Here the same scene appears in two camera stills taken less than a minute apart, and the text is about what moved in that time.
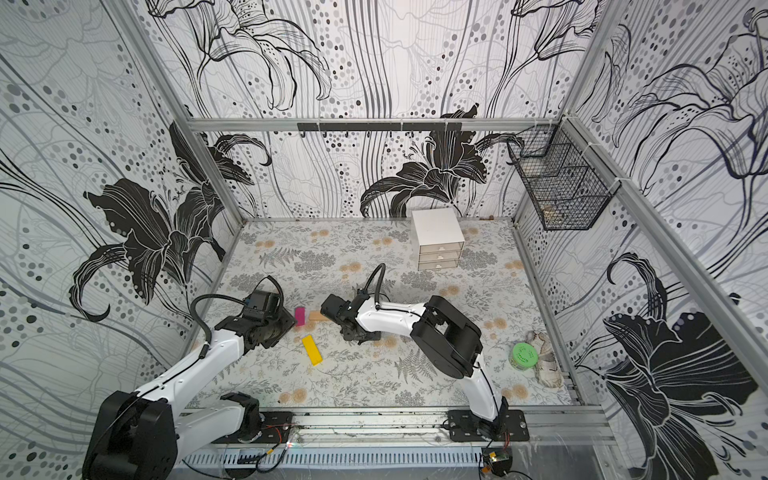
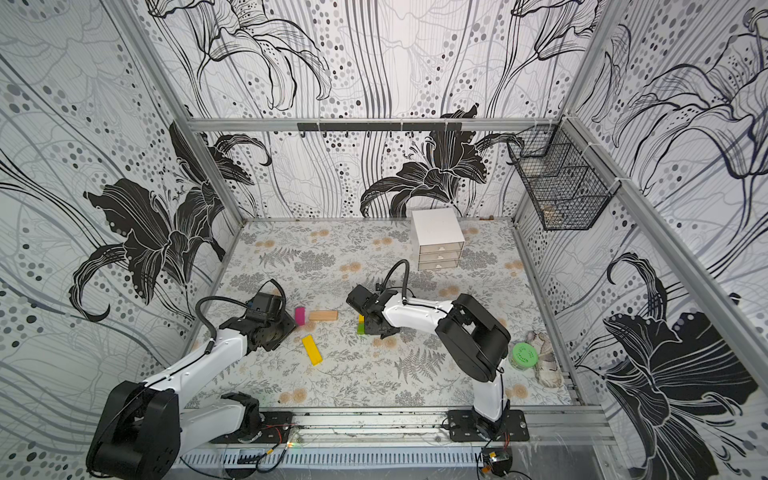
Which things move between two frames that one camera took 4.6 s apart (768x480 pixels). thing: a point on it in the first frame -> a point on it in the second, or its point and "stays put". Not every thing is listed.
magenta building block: [301, 316] stays put
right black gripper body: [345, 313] -> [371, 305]
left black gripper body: [277, 327] stays put
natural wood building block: [316, 315] stays put
